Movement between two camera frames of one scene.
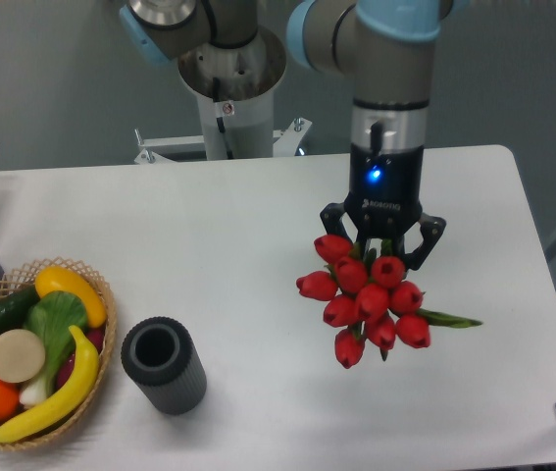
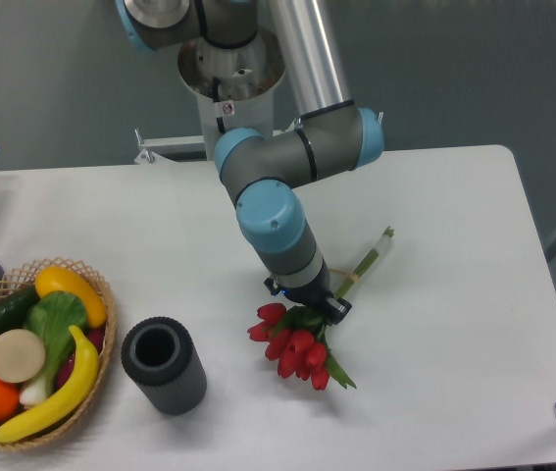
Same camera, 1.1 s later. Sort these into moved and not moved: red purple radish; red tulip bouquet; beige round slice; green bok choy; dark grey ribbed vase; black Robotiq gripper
Moved: black Robotiq gripper; red tulip bouquet
Not moved: dark grey ribbed vase; red purple radish; beige round slice; green bok choy
